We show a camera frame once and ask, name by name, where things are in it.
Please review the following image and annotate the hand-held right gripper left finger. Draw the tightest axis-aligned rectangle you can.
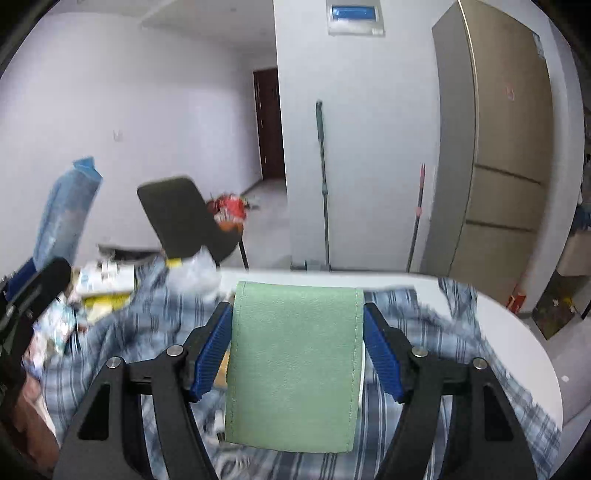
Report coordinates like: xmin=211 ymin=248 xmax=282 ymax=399
xmin=52 ymin=302 xmax=234 ymax=480

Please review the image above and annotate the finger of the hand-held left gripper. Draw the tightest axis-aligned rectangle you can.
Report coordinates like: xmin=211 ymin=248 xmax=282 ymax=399
xmin=7 ymin=257 xmax=73 ymax=343
xmin=1 ymin=260 xmax=38 ymax=304

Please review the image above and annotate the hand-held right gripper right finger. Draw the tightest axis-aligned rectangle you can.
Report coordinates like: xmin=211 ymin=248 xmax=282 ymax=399
xmin=362 ymin=302 xmax=539 ymax=480

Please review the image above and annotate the green microfiber cloth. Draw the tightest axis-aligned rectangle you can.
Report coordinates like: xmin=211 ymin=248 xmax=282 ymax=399
xmin=225 ymin=281 xmax=365 ymax=453

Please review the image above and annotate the person's left forearm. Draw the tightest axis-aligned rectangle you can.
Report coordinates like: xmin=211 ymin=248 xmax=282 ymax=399
xmin=14 ymin=371 xmax=63 ymax=476

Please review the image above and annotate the teal pink wet wipes pack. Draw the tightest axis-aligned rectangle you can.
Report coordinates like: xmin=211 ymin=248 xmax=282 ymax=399
xmin=34 ymin=300 xmax=77 ymax=356

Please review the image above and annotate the white tissue pack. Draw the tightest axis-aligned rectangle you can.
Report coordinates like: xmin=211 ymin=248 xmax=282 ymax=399
xmin=76 ymin=261 xmax=134 ymax=296

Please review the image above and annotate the yellow box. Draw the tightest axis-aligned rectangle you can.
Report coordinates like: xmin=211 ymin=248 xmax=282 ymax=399
xmin=83 ymin=293 xmax=132 ymax=319

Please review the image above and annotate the blue plastic bag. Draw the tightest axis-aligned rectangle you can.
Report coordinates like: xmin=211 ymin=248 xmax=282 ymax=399
xmin=33 ymin=157 xmax=102 ymax=274

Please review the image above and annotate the blue plaid cloth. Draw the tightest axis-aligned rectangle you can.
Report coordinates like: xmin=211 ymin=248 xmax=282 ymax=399
xmin=23 ymin=256 xmax=561 ymax=480

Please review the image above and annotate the clear plastic bag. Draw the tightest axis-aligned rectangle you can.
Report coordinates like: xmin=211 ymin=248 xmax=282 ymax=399
xmin=168 ymin=247 xmax=222 ymax=296

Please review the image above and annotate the black chair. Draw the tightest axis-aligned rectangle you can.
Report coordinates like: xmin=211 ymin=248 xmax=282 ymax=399
xmin=137 ymin=175 xmax=250 ymax=271

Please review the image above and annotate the red bag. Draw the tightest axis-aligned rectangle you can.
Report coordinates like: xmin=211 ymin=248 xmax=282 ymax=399
xmin=206 ymin=193 xmax=252 ymax=232

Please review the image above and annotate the dark brown door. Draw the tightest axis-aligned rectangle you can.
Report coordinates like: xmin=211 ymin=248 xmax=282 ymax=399
xmin=253 ymin=67 xmax=286 ymax=181

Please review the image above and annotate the gold refrigerator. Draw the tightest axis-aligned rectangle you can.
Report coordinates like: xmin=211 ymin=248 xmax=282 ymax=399
xmin=422 ymin=0 xmax=555 ymax=308

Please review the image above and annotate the grey electrical panel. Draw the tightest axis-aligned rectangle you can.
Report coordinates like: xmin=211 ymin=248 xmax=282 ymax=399
xmin=325 ymin=0 xmax=385 ymax=37

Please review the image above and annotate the grey mop handle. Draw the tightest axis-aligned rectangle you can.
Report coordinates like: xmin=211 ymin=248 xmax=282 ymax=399
xmin=291 ymin=100 xmax=334 ymax=274

